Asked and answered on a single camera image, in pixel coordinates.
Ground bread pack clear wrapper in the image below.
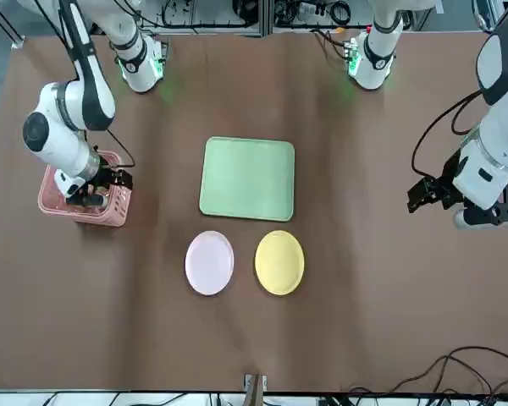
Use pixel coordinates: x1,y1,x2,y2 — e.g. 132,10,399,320
86,184,110,206

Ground aluminium frame rail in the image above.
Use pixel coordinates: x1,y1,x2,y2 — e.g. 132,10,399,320
141,0,380,38

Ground small pink slatted basket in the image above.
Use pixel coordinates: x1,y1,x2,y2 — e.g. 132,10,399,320
37,150,133,228

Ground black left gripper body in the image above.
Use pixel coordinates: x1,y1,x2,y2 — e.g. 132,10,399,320
433,146,467,192

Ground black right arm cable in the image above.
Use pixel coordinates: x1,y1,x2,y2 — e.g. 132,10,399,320
104,129,136,170

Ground yellow round plate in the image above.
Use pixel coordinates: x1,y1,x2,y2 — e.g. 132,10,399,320
254,229,306,296

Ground aluminium frame post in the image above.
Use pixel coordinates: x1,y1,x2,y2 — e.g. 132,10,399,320
243,373,268,406

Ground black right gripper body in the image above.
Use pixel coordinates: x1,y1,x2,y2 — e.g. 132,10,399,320
93,154,135,192

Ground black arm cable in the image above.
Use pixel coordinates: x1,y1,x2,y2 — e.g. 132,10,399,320
411,90,492,176
104,129,136,170

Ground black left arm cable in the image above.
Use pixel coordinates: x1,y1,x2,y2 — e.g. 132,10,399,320
411,90,492,176

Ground white round plate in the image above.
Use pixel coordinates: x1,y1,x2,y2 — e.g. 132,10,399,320
184,230,235,296

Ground green rectangular tray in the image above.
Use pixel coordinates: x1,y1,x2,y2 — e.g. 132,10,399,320
198,135,296,222

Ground black desk cable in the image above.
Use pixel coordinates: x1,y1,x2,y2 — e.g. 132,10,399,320
351,345,508,401

